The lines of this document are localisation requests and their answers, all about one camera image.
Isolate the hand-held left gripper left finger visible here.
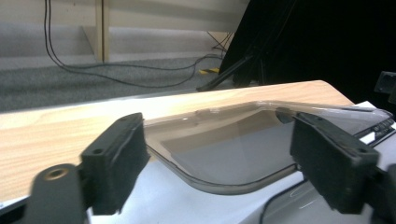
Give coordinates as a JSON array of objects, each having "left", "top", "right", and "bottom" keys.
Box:
[{"left": 79, "top": 112, "right": 151, "bottom": 217}]

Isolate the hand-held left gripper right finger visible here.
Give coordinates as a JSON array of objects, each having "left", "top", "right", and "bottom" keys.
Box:
[{"left": 289, "top": 111, "right": 381, "bottom": 216}]

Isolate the smoky transparent plastic lid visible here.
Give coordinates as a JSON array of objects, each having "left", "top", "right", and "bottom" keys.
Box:
[{"left": 144, "top": 100, "right": 394, "bottom": 197}]

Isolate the wooden table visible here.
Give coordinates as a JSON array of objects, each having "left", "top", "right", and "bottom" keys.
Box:
[{"left": 0, "top": 79, "right": 355, "bottom": 203}]

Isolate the yellow black floor tape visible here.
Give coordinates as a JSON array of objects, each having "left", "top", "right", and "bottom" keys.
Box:
[{"left": 198, "top": 67, "right": 221, "bottom": 76}]

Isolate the black metal stand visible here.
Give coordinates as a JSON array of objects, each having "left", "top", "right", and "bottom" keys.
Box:
[{"left": 195, "top": 53, "right": 265, "bottom": 92}]

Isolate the long black floor cable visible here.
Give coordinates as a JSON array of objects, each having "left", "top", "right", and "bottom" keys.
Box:
[
  {"left": 43, "top": 0, "right": 201, "bottom": 90},
  {"left": 46, "top": 0, "right": 224, "bottom": 72}
]

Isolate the wooden post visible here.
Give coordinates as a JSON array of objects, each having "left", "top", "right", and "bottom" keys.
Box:
[{"left": 94, "top": 0, "right": 111, "bottom": 63}]

